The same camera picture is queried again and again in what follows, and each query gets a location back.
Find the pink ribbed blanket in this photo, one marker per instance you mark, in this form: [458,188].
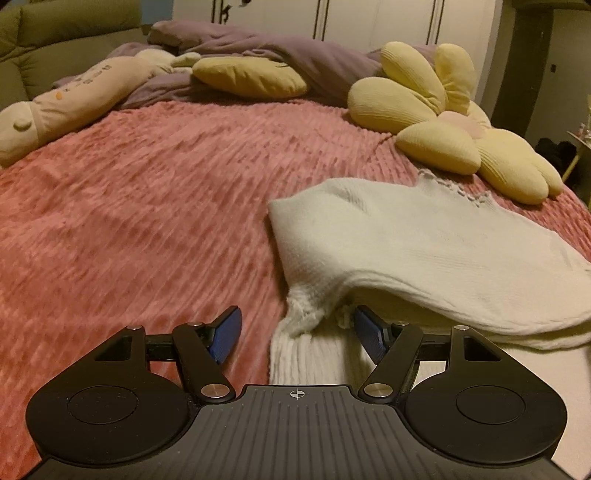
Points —
[138,207]

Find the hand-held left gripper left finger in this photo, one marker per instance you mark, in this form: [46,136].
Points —
[227,333]

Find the small ornament bouquet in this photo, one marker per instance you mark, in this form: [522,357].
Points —
[585,122]

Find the long cream plush toy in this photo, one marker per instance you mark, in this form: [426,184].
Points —
[78,99]

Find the yellow flower-shaped pillow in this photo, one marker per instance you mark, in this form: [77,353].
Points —
[415,99]

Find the white wardrobe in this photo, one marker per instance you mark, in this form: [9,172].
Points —
[369,21]

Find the purple duvet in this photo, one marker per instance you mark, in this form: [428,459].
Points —
[318,60]

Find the white knitted sweater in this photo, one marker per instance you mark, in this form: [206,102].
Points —
[392,240]

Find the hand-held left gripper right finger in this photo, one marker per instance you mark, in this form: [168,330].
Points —
[369,336]

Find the yellow oval pillow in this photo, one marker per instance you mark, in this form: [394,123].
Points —
[249,76]

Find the dark cloth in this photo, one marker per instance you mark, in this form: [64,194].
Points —
[554,154]

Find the yellow side table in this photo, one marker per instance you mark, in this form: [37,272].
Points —
[579,147]

